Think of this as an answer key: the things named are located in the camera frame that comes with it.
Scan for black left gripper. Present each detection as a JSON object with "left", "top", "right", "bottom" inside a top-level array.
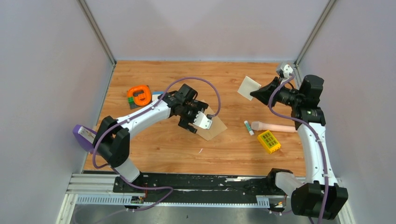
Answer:
[{"left": 178, "top": 100, "right": 208, "bottom": 134}]

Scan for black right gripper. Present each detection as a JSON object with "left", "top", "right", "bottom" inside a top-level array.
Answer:
[{"left": 250, "top": 77, "right": 303, "bottom": 108}]

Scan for lined letter paper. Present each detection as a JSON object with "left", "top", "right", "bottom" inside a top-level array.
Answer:
[{"left": 237, "top": 76, "right": 262, "bottom": 101}]

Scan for tan paper envelope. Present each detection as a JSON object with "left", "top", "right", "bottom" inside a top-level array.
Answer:
[{"left": 196, "top": 116, "right": 227, "bottom": 141}]

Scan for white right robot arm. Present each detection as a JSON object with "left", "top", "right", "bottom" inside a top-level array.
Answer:
[{"left": 250, "top": 75, "right": 348, "bottom": 224}]

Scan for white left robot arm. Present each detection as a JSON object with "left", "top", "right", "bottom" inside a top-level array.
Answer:
[{"left": 93, "top": 84, "right": 212, "bottom": 193}]

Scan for pink toy microphone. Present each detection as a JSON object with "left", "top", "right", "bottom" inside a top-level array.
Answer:
[{"left": 251, "top": 121, "right": 297, "bottom": 133}]

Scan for white green glue stick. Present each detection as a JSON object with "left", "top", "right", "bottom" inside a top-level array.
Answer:
[{"left": 244, "top": 120, "right": 254, "bottom": 136}]

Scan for white and blue building block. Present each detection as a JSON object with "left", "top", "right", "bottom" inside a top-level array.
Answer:
[{"left": 152, "top": 91, "right": 164, "bottom": 101}]

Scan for yellow building block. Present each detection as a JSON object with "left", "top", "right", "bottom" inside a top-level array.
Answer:
[{"left": 257, "top": 130, "right": 281, "bottom": 154}]

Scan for orange curved toy track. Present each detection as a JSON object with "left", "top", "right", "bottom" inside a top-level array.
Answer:
[{"left": 127, "top": 85, "right": 152, "bottom": 107}]

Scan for dark grey building plate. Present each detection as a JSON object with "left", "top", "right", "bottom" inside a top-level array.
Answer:
[{"left": 128, "top": 102, "right": 139, "bottom": 110}]

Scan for purple box with card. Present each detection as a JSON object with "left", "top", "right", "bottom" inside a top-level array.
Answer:
[{"left": 72, "top": 125, "right": 97, "bottom": 154}]

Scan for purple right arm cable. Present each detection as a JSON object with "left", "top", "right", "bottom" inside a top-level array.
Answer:
[{"left": 267, "top": 74, "right": 330, "bottom": 224}]

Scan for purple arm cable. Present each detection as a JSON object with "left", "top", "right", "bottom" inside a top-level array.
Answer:
[
  {"left": 92, "top": 77, "right": 222, "bottom": 214},
  {"left": 267, "top": 74, "right": 330, "bottom": 224}
]

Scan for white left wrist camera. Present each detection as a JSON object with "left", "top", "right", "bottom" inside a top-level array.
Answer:
[{"left": 192, "top": 111, "right": 212, "bottom": 130}]

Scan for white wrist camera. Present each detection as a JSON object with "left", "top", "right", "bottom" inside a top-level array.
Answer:
[
  {"left": 276, "top": 62, "right": 294, "bottom": 79},
  {"left": 192, "top": 111, "right": 212, "bottom": 130}
]

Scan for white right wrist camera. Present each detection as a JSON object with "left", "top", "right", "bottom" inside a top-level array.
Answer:
[{"left": 276, "top": 62, "right": 294, "bottom": 79}]

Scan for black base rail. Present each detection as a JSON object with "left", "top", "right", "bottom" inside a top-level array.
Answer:
[{"left": 113, "top": 173, "right": 285, "bottom": 204}]

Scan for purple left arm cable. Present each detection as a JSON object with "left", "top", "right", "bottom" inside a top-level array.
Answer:
[{"left": 92, "top": 77, "right": 222, "bottom": 214}]

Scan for white slotted cable duct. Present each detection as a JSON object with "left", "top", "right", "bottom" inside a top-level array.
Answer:
[{"left": 76, "top": 195, "right": 270, "bottom": 209}]

